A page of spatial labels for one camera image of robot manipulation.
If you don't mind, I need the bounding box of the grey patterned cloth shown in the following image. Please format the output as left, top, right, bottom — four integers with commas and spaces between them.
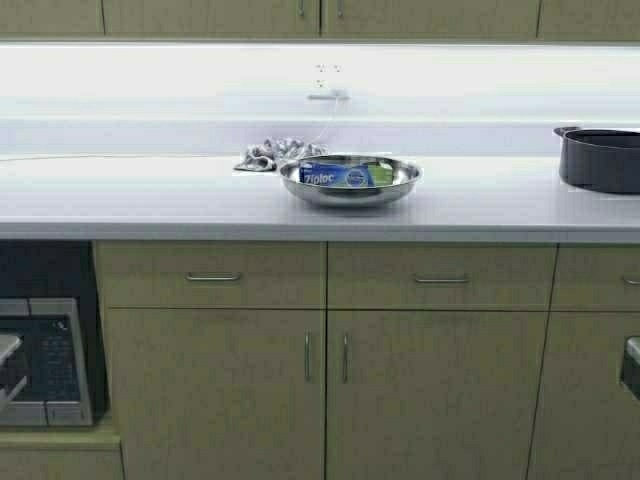
233, 137, 329, 172

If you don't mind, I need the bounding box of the drawer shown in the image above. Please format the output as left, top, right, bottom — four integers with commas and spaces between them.
551, 245, 639, 312
95, 240, 326, 309
328, 243, 556, 311

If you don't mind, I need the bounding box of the blue Ziploc box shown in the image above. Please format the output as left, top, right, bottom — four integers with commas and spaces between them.
299, 161, 394, 188

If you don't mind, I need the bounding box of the far right drawer front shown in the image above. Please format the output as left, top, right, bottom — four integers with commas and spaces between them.
551, 245, 639, 312

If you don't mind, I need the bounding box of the white charger plug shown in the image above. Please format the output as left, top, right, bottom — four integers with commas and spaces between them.
329, 88, 350, 101

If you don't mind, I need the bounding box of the left drawer handle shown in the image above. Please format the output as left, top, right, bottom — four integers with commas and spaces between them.
185, 272, 242, 282

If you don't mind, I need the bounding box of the black cooking pot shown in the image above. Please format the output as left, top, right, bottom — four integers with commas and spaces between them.
554, 126, 639, 195

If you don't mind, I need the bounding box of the cabinet door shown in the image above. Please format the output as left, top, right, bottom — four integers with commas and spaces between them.
322, 0, 540, 42
103, 0, 321, 40
326, 311, 546, 479
104, 308, 325, 479

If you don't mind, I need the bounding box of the drawer handle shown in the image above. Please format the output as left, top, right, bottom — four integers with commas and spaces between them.
185, 272, 242, 282
413, 274, 470, 285

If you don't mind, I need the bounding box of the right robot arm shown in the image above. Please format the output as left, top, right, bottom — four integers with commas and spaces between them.
620, 336, 640, 400

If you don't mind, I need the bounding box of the left door handle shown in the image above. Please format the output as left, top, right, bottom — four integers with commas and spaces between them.
304, 331, 312, 382

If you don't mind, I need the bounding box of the white charger cable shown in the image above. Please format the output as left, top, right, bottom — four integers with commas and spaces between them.
0, 95, 346, 162

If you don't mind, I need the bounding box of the stainless steel bowl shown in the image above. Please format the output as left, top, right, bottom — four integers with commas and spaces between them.
279, 154, 423, 208

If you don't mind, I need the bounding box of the door handle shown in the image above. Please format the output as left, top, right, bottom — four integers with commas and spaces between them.
304, 331, 312, 382
341, 333, 349, 384

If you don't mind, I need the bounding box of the right door handle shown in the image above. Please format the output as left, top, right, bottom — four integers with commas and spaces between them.
341, 333, 349, 384

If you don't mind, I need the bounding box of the stainless steel microwave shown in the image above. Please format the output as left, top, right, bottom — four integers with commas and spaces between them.
1, 297, 94, 427

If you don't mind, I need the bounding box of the right drawer handle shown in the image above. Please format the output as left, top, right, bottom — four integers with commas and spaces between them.
413, 274, 470, 285

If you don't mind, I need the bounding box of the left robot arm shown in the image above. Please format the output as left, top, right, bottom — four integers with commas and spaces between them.
1, 334, 28, 410

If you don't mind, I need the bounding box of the white wall outlet plate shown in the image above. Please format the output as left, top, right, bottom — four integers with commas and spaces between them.
306, 62, 349, 102

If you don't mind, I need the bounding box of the left drawer front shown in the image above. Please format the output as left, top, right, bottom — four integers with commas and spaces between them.
95, 240, 326, 309

